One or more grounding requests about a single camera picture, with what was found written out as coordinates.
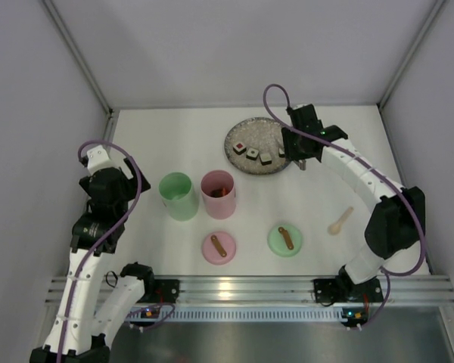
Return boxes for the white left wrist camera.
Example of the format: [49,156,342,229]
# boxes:
[86,145,113,175]

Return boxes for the white slotted cable duct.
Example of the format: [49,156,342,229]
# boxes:
[125,306,365,324]

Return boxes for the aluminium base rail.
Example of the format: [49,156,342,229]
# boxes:
[45,275,454,306]

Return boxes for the speckled ceramic plate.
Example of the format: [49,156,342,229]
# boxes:
[224,117,290,175]

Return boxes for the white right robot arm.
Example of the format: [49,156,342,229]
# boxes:
[281,104,425,301]

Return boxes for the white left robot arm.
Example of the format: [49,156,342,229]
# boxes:
[30,156,156,362]

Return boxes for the green round lid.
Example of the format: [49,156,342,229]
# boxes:
[267,223,303,258]

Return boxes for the cucumber sushi roll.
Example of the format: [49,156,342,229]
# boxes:
[260,152,272,166]

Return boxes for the pink cylindrical container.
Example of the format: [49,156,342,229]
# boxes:
[201,170,236,219]

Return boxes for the red centre sushi roll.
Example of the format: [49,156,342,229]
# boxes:
[232,142,247,155]

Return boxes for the green dot sushi roll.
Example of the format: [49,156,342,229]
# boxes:
[246,147,260,160]

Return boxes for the brown seaweed piece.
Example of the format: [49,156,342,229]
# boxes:
[210,189,222,198]

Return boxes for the pink round lid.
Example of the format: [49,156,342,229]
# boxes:
[201,231,237,265]

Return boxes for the metal tongs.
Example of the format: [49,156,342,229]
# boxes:
[275,138,306,170]

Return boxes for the aluminium frame rail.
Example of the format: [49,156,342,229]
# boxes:
[39,0,117,141]

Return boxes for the green cylindrical container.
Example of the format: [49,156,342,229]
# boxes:
[158,172,198,222]

